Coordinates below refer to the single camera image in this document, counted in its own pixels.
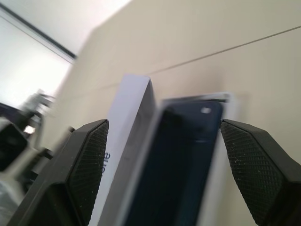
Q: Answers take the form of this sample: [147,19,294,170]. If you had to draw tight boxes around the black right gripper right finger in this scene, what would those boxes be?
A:
[219,118,301,226]

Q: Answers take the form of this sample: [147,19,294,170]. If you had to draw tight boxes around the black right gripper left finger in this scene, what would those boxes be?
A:
[4,119,110,226]

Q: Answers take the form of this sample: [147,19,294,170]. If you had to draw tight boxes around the dark blue smartphone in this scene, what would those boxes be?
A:
[124,99,224,226]

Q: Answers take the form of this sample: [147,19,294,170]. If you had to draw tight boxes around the white box with brown insert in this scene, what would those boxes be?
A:
[112,91,236,226]

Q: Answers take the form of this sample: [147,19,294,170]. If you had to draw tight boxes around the white box lid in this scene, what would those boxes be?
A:
[90,74,163,226]

